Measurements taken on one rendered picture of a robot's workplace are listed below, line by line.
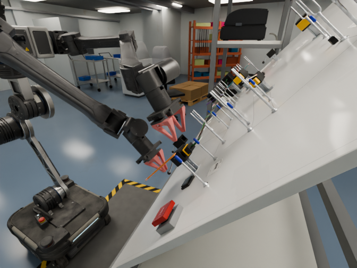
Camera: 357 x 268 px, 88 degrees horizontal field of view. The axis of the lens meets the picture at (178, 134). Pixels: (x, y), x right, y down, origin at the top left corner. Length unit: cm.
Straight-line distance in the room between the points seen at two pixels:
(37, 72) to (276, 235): 94
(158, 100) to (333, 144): 38
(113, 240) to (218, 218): 155
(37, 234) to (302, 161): 171
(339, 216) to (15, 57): 98
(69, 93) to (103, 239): 143
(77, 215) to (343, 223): 160
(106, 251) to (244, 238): 121
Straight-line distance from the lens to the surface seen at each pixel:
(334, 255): 207
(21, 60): 63
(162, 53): 710
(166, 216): 43
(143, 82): 50
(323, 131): 30
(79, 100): 62
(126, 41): 88
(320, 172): 26
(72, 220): 175
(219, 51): 774
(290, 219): 96
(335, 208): 79
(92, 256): 181
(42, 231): 179
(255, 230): 87
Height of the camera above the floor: 146
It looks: 27 degrees down
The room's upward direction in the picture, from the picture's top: straight up
